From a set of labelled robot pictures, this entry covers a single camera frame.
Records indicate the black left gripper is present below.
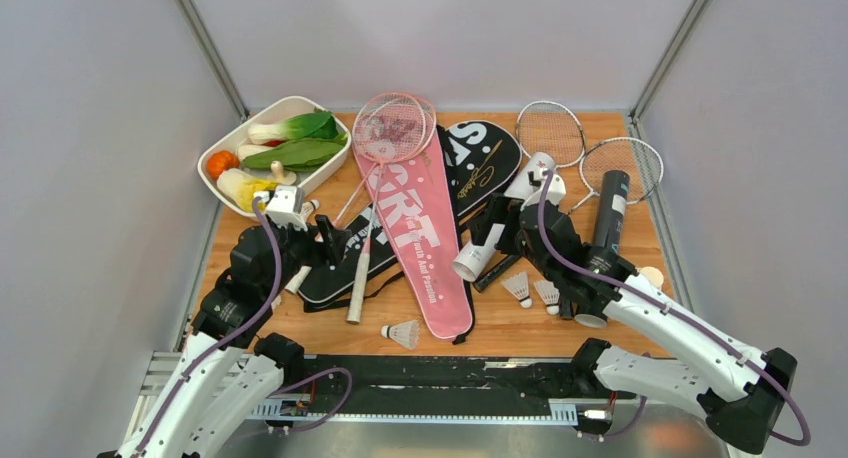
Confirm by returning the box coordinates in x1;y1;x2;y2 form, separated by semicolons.
264;213;352;299

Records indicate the white shuttlecock tube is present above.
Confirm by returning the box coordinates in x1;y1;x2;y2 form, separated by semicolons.
452;152;556;282

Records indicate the white shuttlecock front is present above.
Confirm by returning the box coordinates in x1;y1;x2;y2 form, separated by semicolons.
380;320;420;350

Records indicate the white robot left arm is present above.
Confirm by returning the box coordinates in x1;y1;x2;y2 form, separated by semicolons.
107;215;352;457

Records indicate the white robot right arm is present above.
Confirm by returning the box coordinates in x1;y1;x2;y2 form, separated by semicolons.
469;195;811;455

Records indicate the pink badminton racket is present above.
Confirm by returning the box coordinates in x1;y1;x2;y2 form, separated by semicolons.
345;92;427;324
351;92;436;201

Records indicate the beige mushroom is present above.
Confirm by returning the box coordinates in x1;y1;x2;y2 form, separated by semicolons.
270;161;297;186

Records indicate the green leafy vegetable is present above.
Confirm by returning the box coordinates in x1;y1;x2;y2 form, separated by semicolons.
241;134;348;171

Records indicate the black racket cover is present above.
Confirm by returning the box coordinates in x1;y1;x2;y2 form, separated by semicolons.
285;120;523;313

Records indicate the yellow napa cabbage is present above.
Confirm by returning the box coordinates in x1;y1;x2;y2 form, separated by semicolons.
216;168;278;213

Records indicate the pink racket cover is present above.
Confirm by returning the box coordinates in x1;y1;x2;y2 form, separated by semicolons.
354;134;473;341

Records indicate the green bok choy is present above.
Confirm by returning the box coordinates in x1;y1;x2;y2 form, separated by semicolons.
247;110;338;144

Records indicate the white racket left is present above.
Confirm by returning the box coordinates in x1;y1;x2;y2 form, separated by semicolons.
516;100;586;168

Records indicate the white racket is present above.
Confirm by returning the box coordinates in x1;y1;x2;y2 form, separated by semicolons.
516;100;586;168
568;137;665;214

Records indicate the black shuttlecock tube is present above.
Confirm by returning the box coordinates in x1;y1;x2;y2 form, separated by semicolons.
573;170;631;330

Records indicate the white rectangular tray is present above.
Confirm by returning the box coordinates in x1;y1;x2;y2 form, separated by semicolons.
197;95;352;220

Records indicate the white racket right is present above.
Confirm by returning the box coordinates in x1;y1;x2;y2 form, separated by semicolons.
568;137;665;214

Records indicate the white tube cap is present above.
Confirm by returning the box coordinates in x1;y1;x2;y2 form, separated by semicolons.
638;266;665;289

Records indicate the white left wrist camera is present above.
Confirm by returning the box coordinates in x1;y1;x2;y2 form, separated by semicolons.
253;185;307;231

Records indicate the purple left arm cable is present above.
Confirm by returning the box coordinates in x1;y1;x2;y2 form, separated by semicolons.
129;196;352;456

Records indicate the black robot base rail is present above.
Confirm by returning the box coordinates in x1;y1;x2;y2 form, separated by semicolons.
274;354;631;418

